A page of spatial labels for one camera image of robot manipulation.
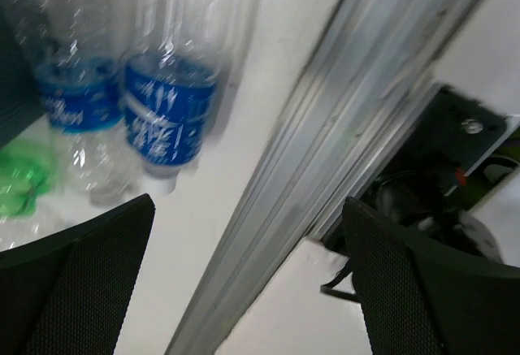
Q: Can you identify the blue label clear bottle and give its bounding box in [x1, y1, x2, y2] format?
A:
[123, 0, 258, 195]
[1, 0, 132, 206]

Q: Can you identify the green plastic bottle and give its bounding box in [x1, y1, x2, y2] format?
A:
[1, 138, 59, 218]

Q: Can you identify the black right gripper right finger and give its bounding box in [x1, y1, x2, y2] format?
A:
[342, 197, 519, 354]

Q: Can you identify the dark green plastic bin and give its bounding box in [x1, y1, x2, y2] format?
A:
[1, 0, 46, 147]

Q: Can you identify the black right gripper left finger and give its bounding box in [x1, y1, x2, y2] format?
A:
[1, 194, 155, 354]

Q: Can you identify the aluminium table rail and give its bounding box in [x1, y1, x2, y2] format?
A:
[167, 0, 482, 354]

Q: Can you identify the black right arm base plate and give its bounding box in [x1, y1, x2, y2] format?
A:
[324, 82, 509, 258]

